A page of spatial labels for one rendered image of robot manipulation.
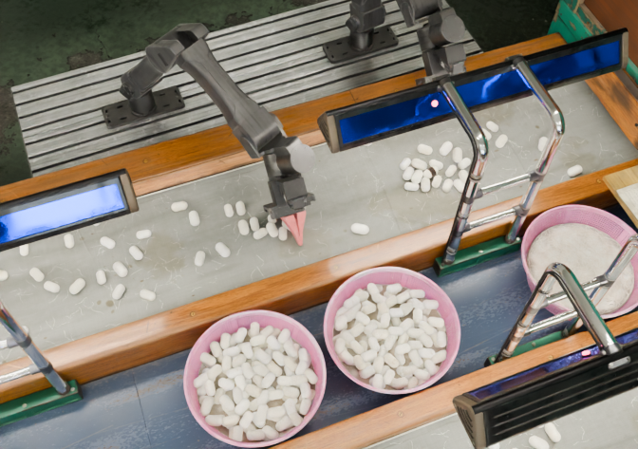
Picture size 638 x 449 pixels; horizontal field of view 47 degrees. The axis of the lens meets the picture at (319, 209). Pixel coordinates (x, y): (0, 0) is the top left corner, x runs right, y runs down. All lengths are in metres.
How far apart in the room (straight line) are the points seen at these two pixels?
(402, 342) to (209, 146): 0.62
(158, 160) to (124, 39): 1.46
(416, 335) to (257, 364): 0.32
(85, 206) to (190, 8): 2.00
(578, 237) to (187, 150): 0.89
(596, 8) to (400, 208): 0.69
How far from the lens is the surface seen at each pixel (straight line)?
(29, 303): 1.61
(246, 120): 1.48
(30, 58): 3.14
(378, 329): 1.49
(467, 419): 1.09
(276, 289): 1.50
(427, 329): 1.50
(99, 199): 1.27
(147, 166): 1.70
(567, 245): 1.67
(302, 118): 1.74
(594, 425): 1.51
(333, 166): 1.69
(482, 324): 1.60
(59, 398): 1.54
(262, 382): 1.45
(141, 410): 1.53
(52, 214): 1.28
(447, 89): 1.35
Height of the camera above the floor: 2.10
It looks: 57 degrees down
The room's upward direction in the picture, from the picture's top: 1 degrees clockwise
